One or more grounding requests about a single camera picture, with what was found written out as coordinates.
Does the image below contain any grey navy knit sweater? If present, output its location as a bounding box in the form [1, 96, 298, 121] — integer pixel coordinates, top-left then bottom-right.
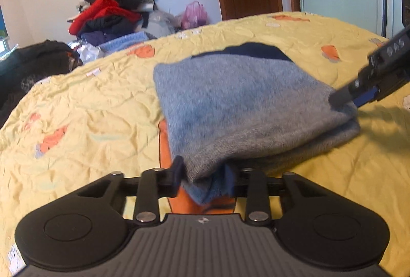
[153, 43, 360, 205]

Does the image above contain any yellow carrot print bedspread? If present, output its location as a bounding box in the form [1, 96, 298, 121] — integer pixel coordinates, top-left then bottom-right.
[1, 12, 409, 276]

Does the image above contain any light blue knit blanket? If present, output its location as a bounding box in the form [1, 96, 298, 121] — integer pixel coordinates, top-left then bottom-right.
[98, 31, 151, 55]

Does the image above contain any white crumpled plastic bag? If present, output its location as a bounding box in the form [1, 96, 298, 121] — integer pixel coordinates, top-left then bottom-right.
[76, 43, 105, 64]

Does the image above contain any clear plastic bag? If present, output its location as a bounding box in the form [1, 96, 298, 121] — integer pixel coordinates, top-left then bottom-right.
[142, 10, 180, 38]

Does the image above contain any dark navy garment in pile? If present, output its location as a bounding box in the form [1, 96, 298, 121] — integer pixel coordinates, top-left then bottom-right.
[76, 15, 136, 46]

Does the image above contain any pink plastic bag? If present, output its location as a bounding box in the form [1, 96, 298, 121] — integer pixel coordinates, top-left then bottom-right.
[181, 0, 208, 29]

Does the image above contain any black coat on bed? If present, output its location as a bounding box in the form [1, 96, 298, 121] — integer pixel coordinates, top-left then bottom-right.
[0, 40, 83, 124]

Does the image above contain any red garment on pile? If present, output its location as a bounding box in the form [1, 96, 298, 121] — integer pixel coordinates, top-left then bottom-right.
[68, 0, 142, 35]

